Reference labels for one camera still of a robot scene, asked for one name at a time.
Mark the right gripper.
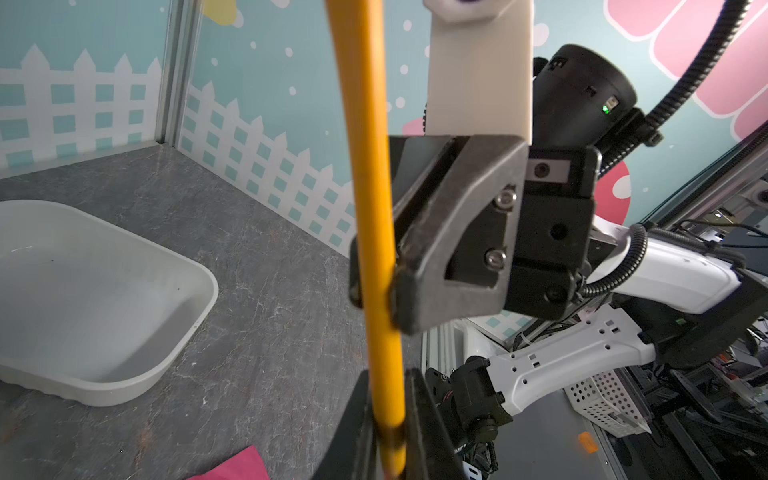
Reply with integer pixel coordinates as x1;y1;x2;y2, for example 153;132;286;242
349;134;603;336

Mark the pink paper napkin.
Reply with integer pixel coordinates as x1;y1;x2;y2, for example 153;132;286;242
189;446;269;480

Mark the orange chopstick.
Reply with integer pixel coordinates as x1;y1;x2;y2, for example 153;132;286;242
326;1;406;479

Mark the white plastic tub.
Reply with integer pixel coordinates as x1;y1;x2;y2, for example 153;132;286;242
1;200;219;407

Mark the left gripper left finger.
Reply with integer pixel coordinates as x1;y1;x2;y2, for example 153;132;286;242
312;370;375;480

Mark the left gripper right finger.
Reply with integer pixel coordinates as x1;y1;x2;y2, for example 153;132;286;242
405;368;467;480

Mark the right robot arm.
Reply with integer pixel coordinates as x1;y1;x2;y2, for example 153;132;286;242
326;1;767;471

